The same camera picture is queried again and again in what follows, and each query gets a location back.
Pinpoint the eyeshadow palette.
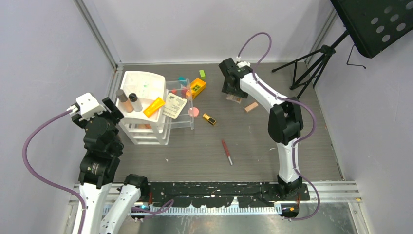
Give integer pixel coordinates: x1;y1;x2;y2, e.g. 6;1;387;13
226;94;242;103

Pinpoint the gold black lipstick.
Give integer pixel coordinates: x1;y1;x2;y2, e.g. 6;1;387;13
202;113;217;126

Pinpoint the small pink round puff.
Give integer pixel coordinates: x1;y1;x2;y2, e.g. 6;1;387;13
188;107;199;118

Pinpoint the foundation tube grey cap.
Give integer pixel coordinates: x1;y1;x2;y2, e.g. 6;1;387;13
116;89;134;113

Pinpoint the clear plastic drawer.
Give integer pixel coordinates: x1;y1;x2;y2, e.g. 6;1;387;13
163;78;195;130

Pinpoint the white plastic drawer organizer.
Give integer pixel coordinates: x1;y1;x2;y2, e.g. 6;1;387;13
116;71;170;145

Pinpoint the red makeup pencil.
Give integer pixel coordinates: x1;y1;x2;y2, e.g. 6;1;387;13
222;139;233;166

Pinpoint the orange cream tube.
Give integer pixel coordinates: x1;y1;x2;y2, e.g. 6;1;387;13
143;97;165;118

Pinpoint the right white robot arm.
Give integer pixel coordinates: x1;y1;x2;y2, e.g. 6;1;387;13
219;58;303;200

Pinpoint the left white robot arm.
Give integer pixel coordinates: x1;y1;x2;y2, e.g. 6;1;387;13
71;93;150;234

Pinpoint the green toy block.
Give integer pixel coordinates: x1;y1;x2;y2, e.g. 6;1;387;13
199;70;206;80

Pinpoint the yellow toy block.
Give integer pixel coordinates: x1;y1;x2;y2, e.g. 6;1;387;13
186;78;207;99

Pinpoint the teal toy block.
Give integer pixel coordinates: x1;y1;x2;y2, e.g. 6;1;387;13
178;77;187;86

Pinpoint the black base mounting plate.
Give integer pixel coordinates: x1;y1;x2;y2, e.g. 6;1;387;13
138;182;310;208

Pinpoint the black tripod stand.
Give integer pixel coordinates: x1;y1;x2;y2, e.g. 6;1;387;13
281;0;413;97

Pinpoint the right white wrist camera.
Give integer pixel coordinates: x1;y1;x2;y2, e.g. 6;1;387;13
235;57;251;68

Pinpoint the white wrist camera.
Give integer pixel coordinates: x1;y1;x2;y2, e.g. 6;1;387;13
235;57;251;68
66;93;106;120

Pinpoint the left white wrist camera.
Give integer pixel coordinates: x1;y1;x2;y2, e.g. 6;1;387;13
66;93;106;120

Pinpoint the aluminium rail frame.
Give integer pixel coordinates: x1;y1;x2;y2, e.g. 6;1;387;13
68;180;362;216

